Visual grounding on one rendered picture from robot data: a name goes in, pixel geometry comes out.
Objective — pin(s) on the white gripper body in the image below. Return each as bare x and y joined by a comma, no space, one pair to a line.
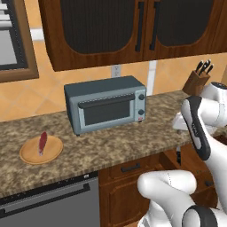
179,121

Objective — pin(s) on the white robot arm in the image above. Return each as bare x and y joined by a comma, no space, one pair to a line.
207,112

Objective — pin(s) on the open wooden drawer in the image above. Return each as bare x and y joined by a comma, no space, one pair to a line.
189,159

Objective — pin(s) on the wooden knife block with knives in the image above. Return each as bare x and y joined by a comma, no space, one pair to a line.
195,84

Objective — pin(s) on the wooden drawer front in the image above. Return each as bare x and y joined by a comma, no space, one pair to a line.
147,165

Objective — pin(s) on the round wooden plate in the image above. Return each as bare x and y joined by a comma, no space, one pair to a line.
50,152

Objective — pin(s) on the red raw meat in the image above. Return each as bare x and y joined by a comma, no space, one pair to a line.
43,142

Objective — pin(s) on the grey toaster oven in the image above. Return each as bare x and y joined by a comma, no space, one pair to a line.
103,103

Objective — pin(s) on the wooden base cupboard door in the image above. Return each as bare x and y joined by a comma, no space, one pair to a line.
124,204

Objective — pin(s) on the grey dishwasher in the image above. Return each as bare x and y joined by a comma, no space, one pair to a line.
59,209

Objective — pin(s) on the wooden framed window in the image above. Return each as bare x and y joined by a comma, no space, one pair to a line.
28,44

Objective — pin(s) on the dark wooden wall cupboard door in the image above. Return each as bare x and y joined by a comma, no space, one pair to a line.
94,56
183,50

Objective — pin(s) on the white wall socket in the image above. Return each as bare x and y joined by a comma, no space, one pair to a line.
115,71

